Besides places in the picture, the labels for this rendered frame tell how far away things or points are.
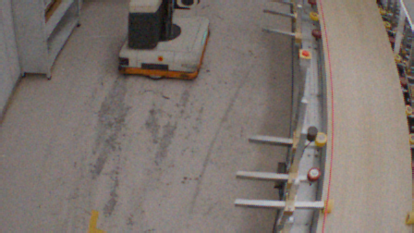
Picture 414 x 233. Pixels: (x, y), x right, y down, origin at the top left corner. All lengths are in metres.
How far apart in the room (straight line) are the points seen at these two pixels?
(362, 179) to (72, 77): 2.92
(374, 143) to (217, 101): 1.79
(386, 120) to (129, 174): 1.96
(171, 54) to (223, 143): 0.78
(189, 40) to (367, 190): 2.31
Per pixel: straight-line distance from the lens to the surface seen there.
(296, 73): 3.46
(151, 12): 3.97
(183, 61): 4.18
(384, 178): 2.76
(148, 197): 3.63
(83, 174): 3.80
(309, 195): 2.92
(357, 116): 3.02
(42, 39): 4.36
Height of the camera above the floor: 2.96
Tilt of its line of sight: 46 degrees down
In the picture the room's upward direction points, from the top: 2 degrees clockwise
